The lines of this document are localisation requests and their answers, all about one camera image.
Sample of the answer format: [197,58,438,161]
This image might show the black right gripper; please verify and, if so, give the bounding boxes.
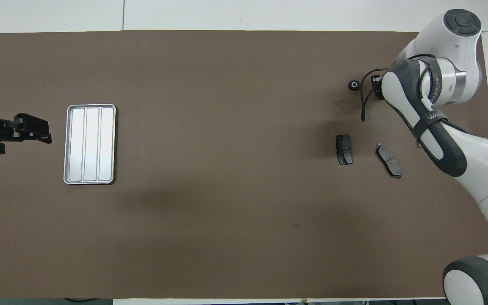
[371,75,384,99]

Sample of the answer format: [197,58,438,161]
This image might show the silver metal tray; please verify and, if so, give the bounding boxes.
[63,104,116,185]

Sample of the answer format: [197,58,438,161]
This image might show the rectangular dark brake pad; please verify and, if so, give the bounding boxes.
[335,134,353,166]

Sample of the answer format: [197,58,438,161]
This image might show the elongated dark brake pad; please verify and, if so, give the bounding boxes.
[375,143,402,179]

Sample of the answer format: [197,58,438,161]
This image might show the brown table mat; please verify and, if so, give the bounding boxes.
[0,30,488,299]

